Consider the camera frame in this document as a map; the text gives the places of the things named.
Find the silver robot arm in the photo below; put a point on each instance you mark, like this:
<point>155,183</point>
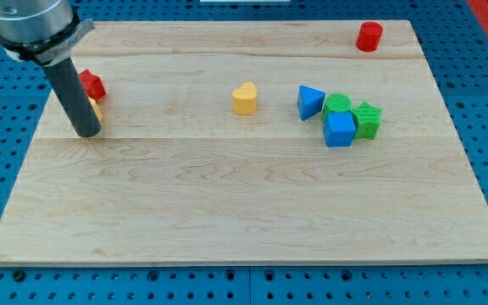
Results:
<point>41,31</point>

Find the wooden board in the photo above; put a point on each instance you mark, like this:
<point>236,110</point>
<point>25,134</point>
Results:
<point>176,178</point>

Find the yellow heart block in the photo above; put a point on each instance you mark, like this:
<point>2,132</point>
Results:
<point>244,99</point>

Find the blue triangle block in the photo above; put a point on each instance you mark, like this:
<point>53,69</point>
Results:
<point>310,101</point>

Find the blue cube block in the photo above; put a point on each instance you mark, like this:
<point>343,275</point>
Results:
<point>339,129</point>

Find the green cylinder block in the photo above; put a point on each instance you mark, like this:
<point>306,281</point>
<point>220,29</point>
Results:
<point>336,103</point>

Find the green star block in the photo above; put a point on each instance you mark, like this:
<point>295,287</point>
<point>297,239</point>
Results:
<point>367,120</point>

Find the yellow block behind rod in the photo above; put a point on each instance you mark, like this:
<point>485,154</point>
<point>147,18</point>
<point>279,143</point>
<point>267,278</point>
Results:
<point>96,109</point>

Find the red star block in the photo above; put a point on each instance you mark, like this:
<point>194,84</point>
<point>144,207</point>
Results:
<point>93,85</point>

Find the red cylinder block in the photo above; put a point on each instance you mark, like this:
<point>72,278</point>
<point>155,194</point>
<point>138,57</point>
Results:
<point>369,36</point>

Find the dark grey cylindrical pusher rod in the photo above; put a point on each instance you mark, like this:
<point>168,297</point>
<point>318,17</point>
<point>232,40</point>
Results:
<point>72,96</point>

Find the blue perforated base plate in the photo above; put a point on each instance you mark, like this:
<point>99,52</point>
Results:
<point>452,36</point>

